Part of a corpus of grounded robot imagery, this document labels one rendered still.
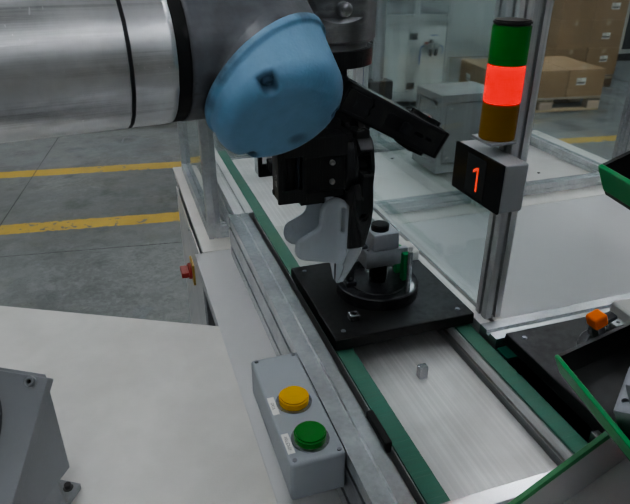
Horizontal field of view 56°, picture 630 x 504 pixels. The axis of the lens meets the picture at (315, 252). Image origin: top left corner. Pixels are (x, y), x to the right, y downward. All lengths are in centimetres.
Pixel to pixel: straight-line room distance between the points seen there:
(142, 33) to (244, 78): 5
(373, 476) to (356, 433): 8
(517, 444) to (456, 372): 16
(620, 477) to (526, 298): 71
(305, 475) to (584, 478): 31
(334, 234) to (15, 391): 45
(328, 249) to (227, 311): 69
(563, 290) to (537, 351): 42
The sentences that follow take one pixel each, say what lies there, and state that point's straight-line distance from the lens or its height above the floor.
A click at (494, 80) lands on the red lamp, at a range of 85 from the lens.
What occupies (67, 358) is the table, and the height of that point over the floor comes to 86.
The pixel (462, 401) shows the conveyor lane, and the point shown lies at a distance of 91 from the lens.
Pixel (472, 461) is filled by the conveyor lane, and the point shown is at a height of 92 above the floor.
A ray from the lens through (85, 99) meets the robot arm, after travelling 30.
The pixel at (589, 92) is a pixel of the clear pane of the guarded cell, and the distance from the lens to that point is 210.
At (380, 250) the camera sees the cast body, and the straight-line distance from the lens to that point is 98.
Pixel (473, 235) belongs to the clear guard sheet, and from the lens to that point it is 102.
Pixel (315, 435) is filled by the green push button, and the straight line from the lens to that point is 76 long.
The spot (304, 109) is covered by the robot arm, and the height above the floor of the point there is 143.
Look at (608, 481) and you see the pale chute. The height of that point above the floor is 107.
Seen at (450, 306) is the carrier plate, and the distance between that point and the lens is 101.
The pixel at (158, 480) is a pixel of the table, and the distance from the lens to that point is 89.
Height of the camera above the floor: 150
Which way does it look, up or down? 27 degrees down
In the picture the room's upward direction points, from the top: straight up
